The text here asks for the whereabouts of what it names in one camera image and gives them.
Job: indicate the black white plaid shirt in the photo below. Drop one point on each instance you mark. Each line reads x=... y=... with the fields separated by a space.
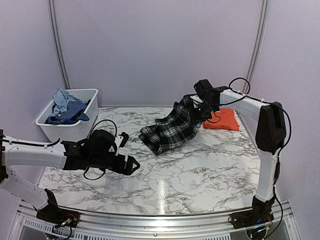
x=173 y=130

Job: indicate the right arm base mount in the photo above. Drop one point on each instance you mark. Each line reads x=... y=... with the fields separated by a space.
x=247 y=218

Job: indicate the light blue garment in bin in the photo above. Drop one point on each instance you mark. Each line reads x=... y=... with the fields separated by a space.
x=61 y=99

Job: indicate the white plastic laundry bin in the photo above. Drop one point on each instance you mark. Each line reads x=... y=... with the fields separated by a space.
x=77 y=131

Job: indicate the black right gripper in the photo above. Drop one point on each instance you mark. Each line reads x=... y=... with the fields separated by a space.
x=196 y=118

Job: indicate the right aluminium corner post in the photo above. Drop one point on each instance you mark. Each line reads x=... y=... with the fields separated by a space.
x=261 y=29

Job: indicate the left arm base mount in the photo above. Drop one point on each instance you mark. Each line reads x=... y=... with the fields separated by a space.
x=58 y=216

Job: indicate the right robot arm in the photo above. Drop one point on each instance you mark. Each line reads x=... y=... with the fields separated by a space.
x=270 y=137

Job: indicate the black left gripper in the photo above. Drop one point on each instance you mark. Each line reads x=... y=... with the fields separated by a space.
x=120 y=169

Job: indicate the orange t-shirt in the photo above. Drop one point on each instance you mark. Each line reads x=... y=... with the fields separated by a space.
x=224 y=119

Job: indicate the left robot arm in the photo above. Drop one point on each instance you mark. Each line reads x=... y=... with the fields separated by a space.
x=100 y=150

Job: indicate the aluminium front frame rail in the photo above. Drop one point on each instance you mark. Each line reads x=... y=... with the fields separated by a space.
x=204 y=226

